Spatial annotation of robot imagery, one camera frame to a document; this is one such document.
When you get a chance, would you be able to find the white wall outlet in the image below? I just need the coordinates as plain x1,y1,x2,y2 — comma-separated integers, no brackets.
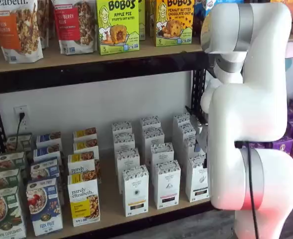
13,105,29,130

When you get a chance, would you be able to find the blue flax plus box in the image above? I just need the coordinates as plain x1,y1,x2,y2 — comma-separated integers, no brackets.
35,131,62,149
30,158,61,180
26,177,64,237
33,145,62,162

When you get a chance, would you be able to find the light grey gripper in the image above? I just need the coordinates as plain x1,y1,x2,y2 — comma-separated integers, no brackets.
189,114,209,170

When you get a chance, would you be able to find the green apple cinnamon box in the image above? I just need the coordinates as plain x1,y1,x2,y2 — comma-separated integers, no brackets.
0,168,22,192
5,133,34,154
0,151,27,172
0,186,27,239

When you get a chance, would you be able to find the black metal shelf rack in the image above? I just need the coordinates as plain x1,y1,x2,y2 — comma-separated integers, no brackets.
0,51,213,239

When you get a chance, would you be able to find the blue Z Bar box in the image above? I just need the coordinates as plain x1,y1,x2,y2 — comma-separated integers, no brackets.
193,0,218,33

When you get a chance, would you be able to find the red label granola bag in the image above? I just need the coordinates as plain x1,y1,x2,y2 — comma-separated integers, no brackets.
51,0,98,55

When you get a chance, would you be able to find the green Bobo's apple pie box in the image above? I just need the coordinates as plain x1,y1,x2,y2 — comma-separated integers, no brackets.
96,0,140,56
137,0,147,42

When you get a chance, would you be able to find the purely elizabeth yellow box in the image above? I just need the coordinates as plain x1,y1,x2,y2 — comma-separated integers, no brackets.
67,151,100,176
73,127,98,142
67,172,101,228
73,138,100,156

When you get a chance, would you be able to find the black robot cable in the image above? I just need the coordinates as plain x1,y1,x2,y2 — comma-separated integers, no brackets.
234,140,260,239

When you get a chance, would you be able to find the yellow Bobo's peanut butter box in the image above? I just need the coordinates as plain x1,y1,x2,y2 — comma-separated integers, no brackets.
155,0,195,47

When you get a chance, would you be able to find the white box yellow strip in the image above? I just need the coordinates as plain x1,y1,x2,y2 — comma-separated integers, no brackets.
113,132,136,152
115,148,141,194
122,165,150,217
111,121,133,136

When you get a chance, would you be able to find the white box pink strip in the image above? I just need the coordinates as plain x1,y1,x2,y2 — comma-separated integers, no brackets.
140,116,161,131
150,142,175,170
153,159,182,210
143,127,165,160

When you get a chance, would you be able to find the white box green strip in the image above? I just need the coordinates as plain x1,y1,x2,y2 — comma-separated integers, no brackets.
173,112,192,140
183,138,204,160
178,123,198,142
185,154,211,203

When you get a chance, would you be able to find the white purely elizabeth granola bag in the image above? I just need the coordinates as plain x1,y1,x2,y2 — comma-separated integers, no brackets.
36,0,55,50

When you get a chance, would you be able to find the orange label granola bag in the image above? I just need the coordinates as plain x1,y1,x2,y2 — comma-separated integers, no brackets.
0,0,45,64

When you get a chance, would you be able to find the black plug with cable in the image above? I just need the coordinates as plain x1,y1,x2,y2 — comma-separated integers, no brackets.
16,112,25,140

